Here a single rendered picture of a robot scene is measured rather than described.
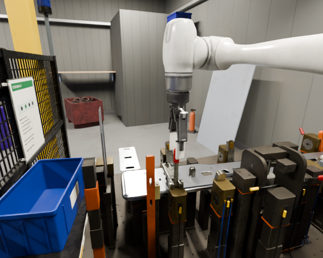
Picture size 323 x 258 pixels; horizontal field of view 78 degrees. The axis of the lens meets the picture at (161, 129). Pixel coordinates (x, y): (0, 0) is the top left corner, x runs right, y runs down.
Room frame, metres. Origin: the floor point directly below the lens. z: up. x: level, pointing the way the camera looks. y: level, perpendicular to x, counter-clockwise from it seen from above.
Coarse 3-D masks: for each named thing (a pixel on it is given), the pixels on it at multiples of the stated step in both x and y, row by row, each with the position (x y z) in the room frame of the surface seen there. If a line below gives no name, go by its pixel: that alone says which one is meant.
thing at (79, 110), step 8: (88, 96) 5.70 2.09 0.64; (72, 104) 4.59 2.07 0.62; (80, 104) 4.69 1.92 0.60; (88, 104) 4.79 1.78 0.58; (96, 104) 4.91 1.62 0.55; (72, 112) 4.61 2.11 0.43; (80, 112) 4.67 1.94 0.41; (88, 112) 4.78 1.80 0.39; (96, 112) 4.90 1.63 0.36; (72, 120) 4.74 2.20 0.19; (80, 120) 4.66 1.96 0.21; (88, 120) 4.77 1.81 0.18; (96, 120) 4.88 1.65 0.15
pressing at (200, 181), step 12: (312, 156) 1.04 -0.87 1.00; (156, 168) 0.90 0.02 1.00; (180, 168) 0.90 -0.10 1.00; (204, 168) 0.90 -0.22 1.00; (216, 168) 0.90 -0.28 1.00; (228, 168) 0.90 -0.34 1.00; (132, 180) 0.79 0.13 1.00; (144, 180) 0.79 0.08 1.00; (156, 180) 0.79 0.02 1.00; (192, 180) 0.79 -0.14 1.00; (204, 180) 0.79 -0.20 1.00; (132, 192) 0.70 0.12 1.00; (144, 192) 0.70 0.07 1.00
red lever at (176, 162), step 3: (174, 150) 0.66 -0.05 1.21; (174, 153) 0.66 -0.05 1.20; (174, 156) 0.66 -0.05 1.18; (174, 159) 0.66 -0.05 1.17; (174, 162) 0.66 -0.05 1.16; (177, 162) 0.66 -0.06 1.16; (174, 165) 0.66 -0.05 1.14; (177, 165) 0.66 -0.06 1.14; (174, 168) 0.66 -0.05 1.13; (177, 168) 0.66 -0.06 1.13; (174, 171) 0.66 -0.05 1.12; (177, 171) 0.66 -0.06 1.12; (174, 174) 0.66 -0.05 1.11; (177, 174) 0.66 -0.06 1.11; (174, 177) 0.66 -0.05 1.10; (177, 177) 0.66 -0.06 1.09; (174, 180) 0.66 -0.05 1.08; (177, 180) 0.66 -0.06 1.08; (174, 183) 0.66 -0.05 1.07; (177, 183) 0.66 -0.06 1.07
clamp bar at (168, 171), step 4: (164, 164) 0.80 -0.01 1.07; (168, 164) 0.80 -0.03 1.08; (164, 168) 0.77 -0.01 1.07; (168, 168) 0.77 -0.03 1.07; (172, 168) 0.77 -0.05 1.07; (164, 172) 0.77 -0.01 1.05; (168, 172) 0.74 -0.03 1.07; (172, 172) 0.74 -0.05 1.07; (168, 176) 0.70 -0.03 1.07; (172, 176) 0.70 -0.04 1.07; (168, 180) 0.70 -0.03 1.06; (172, 180) 0.69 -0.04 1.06; (172, 184) 0.65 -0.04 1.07; (180, 184) 0.65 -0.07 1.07; (172, 188) 0.65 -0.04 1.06
